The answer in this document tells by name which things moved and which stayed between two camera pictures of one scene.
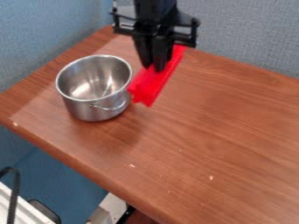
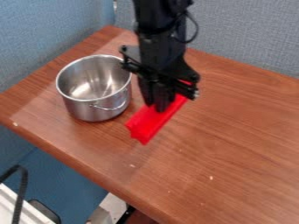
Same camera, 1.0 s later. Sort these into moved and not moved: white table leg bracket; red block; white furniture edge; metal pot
Moved: red block
Not moved: metal pot; white table leg bracket; white furniture edge
